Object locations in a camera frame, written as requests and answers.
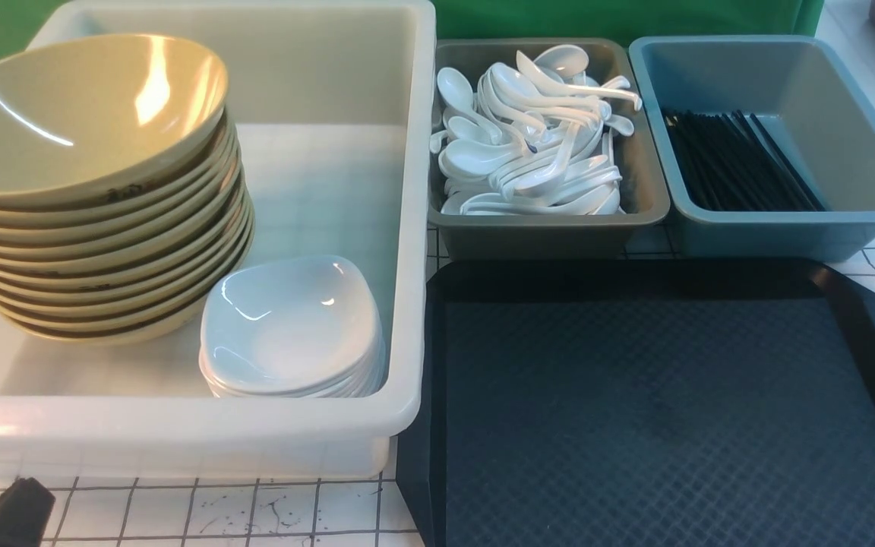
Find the bundle of black chopsticks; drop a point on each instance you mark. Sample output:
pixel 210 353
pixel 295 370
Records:
pixel 731 163

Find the brown-grey spoon tray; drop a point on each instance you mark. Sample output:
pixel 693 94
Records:
pixel 644 196

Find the stack of yellow noodle bowls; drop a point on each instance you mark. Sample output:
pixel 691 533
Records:
pixel 123 194

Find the black textured serving tray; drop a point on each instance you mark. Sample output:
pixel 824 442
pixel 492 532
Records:
pixel 706 402

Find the blue-grey chopstick tray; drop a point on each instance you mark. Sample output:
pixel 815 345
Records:
pixel 804 95

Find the large white plastic bin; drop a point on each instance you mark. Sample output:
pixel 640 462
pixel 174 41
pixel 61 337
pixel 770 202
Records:
pixel 332 101

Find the stack of white square dishes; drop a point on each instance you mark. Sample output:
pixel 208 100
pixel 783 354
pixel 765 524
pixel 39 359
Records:
pixel 306 327

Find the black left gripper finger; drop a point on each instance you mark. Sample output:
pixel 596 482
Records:
pixel 25 509

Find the green backdrop screen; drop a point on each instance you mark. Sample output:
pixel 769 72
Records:
pixel 620 21

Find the pile of white soup spoons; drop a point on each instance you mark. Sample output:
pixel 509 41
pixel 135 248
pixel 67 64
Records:
pixel 531 139

